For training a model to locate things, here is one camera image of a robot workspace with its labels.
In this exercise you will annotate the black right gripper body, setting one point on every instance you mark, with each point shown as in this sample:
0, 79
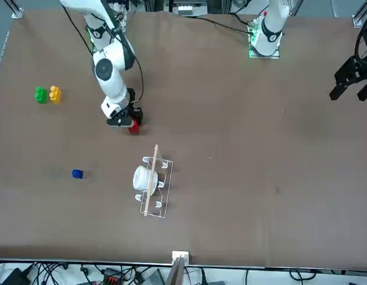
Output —
121, 120

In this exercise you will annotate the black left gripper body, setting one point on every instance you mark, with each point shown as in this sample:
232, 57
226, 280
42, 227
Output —
354, 72

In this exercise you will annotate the red wooden cube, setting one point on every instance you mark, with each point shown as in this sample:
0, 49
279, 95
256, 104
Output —
133, 128

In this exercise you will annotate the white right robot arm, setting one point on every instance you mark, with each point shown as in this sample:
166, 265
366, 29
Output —
112, 86

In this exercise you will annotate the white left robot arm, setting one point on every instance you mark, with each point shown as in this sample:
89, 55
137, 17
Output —
272, 26

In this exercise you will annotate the blue wooden cube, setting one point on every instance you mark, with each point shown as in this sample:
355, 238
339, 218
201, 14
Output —
77, 174

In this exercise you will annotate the wooden stick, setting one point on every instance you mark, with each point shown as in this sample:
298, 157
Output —
153, 160

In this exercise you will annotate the white ceramic cup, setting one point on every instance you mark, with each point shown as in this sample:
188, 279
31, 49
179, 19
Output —
142, 178

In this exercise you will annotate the yellow toy brick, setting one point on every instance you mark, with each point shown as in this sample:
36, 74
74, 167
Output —
55, 95

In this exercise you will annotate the green toy brick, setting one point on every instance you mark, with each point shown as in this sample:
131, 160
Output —
40, 95

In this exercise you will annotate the white power strip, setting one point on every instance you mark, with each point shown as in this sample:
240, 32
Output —
185, 10

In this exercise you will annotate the black hub with red ports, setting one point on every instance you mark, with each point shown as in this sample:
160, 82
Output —
112, 279

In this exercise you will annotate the grey power adapter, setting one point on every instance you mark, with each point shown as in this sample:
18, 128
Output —
156, 277

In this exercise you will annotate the black power adapter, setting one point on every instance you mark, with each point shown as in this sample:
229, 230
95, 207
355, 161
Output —
15, 277

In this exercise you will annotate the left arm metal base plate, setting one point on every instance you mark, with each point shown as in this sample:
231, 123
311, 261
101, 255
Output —
275, 55

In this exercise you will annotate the white table edge bracket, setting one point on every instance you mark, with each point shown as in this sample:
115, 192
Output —
179, 254

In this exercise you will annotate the grey camera post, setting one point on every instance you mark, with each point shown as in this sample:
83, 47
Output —
174, 276

